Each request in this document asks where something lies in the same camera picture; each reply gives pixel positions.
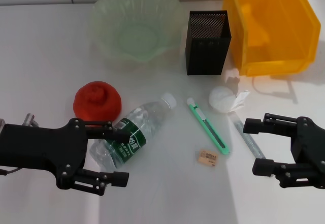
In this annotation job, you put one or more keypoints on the green utility knife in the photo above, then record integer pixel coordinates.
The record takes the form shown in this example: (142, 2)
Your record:
(208, 126)

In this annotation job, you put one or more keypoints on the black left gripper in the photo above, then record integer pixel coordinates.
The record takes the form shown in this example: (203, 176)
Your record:
(38, 145)

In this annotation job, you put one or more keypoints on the green glass fruit plate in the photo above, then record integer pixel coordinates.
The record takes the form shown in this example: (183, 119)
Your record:
(137, 31)

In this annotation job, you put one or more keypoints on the small beige eraser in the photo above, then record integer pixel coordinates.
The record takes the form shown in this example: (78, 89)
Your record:
(207, 156)

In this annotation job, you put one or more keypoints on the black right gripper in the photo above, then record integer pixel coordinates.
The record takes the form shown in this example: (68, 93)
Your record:
(309, 147)

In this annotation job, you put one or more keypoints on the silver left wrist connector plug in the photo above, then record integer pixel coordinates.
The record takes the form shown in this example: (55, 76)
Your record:
(30, 120)

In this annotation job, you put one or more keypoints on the yellow plastic bin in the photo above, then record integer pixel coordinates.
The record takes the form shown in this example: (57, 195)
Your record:
(274, 31)

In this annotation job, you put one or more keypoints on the black mesh pen holder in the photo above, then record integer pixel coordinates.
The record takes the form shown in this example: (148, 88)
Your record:
(208, 48)

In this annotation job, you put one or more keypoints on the grey metal file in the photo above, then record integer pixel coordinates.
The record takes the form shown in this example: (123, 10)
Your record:
(250, 142)

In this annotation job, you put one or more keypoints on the small white paper scrap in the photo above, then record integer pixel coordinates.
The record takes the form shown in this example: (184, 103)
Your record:
(232, 78)

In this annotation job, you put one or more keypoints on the white paper ball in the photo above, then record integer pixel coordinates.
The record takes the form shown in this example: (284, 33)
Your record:
(222, 99)

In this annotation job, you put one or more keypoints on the red-orange fruit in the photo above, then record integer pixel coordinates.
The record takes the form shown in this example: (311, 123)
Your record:
(97, 102)

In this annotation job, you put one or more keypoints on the clear bottle with green label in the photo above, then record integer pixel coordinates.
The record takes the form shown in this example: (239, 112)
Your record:
(142, 122)

